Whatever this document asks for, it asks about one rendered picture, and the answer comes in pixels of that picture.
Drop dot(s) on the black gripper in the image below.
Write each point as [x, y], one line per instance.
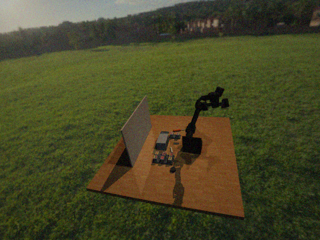
[215, 104]

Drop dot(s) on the grey flat panel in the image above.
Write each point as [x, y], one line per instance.
[136, 129]

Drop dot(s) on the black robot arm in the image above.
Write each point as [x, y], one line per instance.
[191, 128]

